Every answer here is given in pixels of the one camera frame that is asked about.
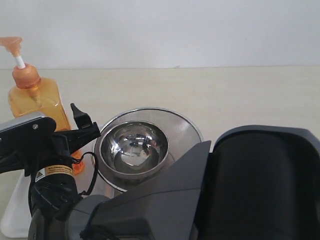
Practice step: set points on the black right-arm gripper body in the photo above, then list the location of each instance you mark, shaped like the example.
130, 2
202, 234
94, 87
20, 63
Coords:
30, 141

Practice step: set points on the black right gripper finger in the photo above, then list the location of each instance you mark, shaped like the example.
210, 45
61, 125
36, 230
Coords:
82, 119

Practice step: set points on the orange pump soap bottle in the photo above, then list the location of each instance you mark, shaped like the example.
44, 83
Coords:
33, 93

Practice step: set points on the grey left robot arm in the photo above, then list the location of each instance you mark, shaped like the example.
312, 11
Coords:
256, 183

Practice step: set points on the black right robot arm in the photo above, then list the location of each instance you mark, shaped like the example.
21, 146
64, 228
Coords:
52, 197

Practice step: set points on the small stainless steel bowl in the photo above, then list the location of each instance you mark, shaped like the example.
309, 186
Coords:
133, 150

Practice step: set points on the steel mesh strainer basket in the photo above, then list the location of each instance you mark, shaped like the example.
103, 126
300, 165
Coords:
182, 134

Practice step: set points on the white rectangular plastic tray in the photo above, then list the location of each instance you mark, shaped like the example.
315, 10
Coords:
16, 220

